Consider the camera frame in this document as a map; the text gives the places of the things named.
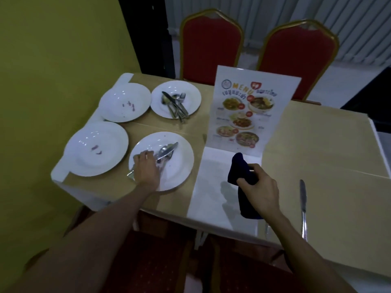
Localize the beige paper table cover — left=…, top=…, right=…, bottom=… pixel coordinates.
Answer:
left=63, top=73, right=391, bottom=279

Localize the folded laminated food menu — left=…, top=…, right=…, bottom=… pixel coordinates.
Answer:
left=187, top=65, right=302, bottom=239

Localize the steel table knife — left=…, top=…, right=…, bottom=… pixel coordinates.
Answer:
left=299, top=179, right=308, bottom=242
left=155, top=142, right=179, bottom=161
left=161, top=91, right=189, bottom=118

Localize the white pleated curtain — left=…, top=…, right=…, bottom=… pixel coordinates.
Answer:
left=164, top=0, right=391, bottom=67

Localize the red gold-framed banquet chair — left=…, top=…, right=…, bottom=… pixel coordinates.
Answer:
left=179, top=8, right=244, bottom=86
left=256, top=19, right=340, bottom=105
left=24, top=206, right=199, bottom=293

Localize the white deep plate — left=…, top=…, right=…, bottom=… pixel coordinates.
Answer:
left=99, top=82, right=152, bottom=123
left=64, top=121, right=129, bottom=177

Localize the person's right forearm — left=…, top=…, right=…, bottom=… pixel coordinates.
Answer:
left=265, top=208, right=358, bottom=293

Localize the person's right hand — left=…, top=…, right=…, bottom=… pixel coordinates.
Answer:
left=237, top=164, right=280, bottom=218

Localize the person's left hand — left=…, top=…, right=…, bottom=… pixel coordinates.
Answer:
left=133, top=151, right=161, bottom=192

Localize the dark blue cloth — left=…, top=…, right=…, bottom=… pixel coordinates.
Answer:
left=227, top=152, right=264, bottom=220

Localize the white flat plate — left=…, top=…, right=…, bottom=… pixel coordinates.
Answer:
left=150, top=80, right=202, bottom=119
left=129, top=132, right=195, bottom=192

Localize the person's left forearm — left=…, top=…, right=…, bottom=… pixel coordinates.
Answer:
left=6, top=184, right=155, bottom=293

